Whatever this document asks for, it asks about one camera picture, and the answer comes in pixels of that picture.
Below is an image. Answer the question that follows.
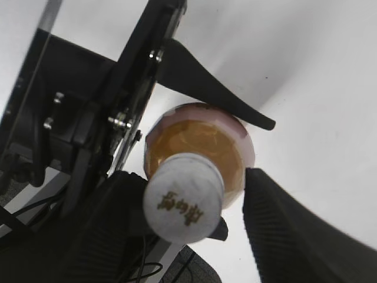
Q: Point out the pink peach tea bottle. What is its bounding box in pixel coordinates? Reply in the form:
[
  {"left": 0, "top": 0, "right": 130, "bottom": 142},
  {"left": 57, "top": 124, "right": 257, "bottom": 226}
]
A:
[{"left": 144, "top": 103, "right": 255, "bottom": 209}]

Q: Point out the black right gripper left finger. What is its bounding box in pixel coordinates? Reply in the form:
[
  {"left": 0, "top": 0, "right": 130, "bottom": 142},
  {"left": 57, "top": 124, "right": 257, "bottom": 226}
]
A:
[{"left": 1, "top": 172, "right": 152, "bottom": 282}]

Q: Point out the white bottle cap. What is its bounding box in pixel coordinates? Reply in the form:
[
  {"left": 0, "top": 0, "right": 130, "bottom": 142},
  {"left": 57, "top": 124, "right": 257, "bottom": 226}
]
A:
[{"left": 143, "top": 153, "right": 224, "bottom": 244}]

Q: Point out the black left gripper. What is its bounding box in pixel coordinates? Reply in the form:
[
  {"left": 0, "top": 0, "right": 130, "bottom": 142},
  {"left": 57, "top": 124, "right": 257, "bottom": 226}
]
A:
[{"left": 44, "top": 1, "right": 187, "bottom": 216}]

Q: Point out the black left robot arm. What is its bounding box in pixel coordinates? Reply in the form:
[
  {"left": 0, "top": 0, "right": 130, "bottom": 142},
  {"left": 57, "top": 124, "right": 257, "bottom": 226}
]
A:
[{"left": 1, "top": 1, "right": 276, "bottom": 248}]

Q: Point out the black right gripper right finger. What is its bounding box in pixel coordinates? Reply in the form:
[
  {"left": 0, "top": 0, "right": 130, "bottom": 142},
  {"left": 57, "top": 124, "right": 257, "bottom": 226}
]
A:
[{"left": 243, "top": 168, "right": 376, "bottom": 282}]

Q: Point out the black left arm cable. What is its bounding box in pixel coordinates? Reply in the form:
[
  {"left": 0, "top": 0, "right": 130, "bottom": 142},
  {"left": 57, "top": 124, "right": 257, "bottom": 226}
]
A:
[{"left": 117, "top": 235, "right": 166, "bottom": 283}]

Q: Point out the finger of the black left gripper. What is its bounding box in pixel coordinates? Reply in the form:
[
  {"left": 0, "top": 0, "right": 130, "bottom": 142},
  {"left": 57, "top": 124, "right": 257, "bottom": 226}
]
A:
[
  {"left": 156, "top": 38, "right": 276, "bottom": 130},
  {"left": 207, "top": 217, "right": 229, "bottom": 241}
]

